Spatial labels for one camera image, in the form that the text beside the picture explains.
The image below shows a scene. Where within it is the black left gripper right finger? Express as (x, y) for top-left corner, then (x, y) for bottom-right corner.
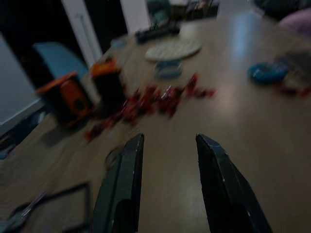
(195, 133), (274, 233)

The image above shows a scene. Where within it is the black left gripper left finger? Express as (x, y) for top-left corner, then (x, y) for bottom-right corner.
(93, 133), (145, 233)

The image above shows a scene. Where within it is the black framed flat tray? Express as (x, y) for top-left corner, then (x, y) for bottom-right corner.
(14, 182), (92, 233)

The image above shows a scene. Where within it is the pile of red toy pieces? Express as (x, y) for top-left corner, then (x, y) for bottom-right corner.
(84, 72), (217, 141)

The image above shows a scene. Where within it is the orange and black toy box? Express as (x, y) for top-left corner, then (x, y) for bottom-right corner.
(35, 71), (93, 129)

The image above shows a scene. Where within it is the black bin with orange lid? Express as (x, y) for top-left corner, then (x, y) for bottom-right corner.
(90, 57), (127, 104)

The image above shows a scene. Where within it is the light blue curved board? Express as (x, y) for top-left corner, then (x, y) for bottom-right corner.
(33, 42), (89, 82)

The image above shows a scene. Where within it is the round pale woven mat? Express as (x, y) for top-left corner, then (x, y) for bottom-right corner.
(144, 38), (203, 62)

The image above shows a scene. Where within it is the black flat device on floor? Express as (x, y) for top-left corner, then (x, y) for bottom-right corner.
(135, 24), (181, 44)

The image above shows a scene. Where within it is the lilac round cushion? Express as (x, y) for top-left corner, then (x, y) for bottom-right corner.
(278, 8), (311, 39)

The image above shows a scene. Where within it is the blue ring toy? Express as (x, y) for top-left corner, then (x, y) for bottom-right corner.
(247, 61), (290, 86)

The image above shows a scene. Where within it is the white door frame post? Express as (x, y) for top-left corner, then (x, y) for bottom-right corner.
(61, 0), (104, 67)

